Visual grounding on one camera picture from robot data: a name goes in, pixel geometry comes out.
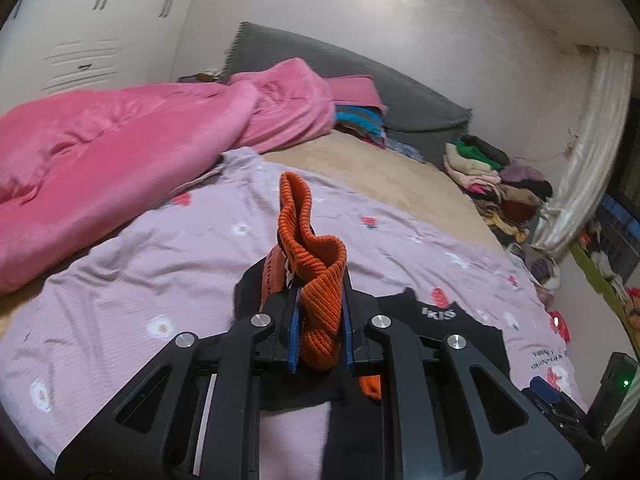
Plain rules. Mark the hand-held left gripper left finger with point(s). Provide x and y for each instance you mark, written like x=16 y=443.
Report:
x=295 y=332

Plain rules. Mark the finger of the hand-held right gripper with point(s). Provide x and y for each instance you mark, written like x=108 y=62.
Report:
x=545 y=390

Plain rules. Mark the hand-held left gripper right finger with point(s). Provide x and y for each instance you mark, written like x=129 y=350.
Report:
x=348 y=332

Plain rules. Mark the black sweater with orange cuffs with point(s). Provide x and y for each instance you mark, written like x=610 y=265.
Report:
x=320 y=300

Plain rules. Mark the pile of assorted clothes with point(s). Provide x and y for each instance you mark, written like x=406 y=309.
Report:
x=495 y=185

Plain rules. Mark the red packet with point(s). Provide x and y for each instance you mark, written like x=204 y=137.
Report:
x=560 y=325

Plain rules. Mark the green cloth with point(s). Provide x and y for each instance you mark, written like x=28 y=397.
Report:
x=605 y=290

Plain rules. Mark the white bag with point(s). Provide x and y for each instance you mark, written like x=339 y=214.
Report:
x=545 y=270

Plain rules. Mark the lilac printed blanket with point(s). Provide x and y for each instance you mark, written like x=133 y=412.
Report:
x=175 y=260

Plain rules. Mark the beige bed sheet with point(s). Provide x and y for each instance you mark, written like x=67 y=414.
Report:
x=375 y=175

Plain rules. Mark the blue striped folded cloth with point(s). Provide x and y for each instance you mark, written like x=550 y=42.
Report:
x=360 y=125

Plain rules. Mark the pink folded towel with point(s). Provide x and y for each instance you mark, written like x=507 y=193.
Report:
x=355 y=92

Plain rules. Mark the cream satin curtain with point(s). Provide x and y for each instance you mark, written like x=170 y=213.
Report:
x=595 y=135

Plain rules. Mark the pink plush blanket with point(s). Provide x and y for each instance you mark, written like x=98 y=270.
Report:
x=100 y=160

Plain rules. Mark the grey headboard cushion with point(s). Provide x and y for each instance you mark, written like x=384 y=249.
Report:
x=310 y=55

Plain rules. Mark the white wardrobe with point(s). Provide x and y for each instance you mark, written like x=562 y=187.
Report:
x=75 y=25

